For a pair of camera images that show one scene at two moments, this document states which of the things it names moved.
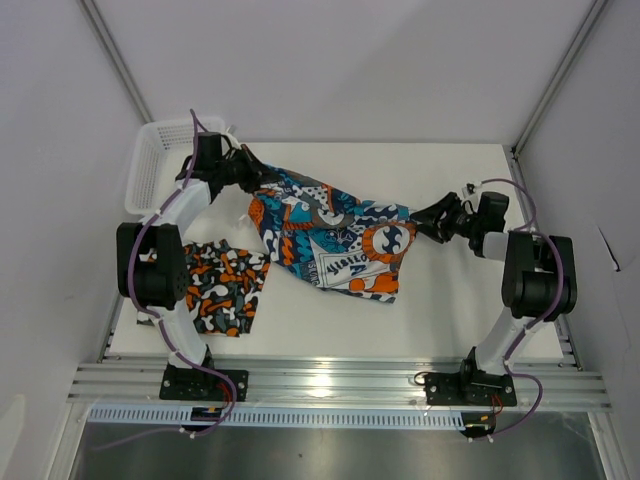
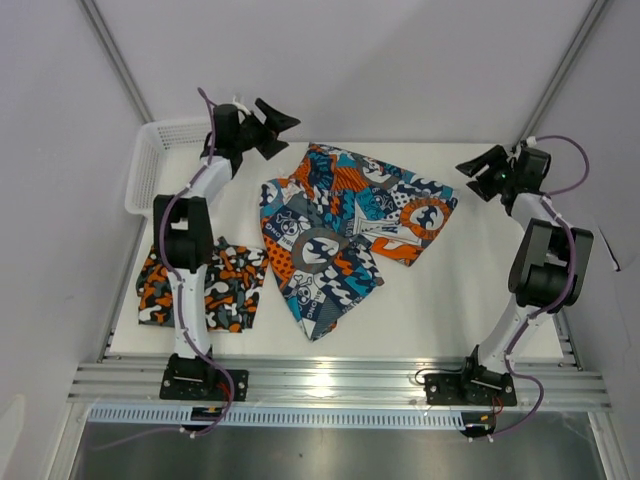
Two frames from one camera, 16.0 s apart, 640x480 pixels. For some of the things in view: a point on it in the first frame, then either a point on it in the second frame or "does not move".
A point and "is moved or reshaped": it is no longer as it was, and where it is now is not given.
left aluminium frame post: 116,59 does not move
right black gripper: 447,218 to 491,175
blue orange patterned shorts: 331,239 is moved or reshaped
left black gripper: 240,167 to 261,132
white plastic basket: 158,151 does not move
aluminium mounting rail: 566,386 does not move
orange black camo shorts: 223,285 does not move
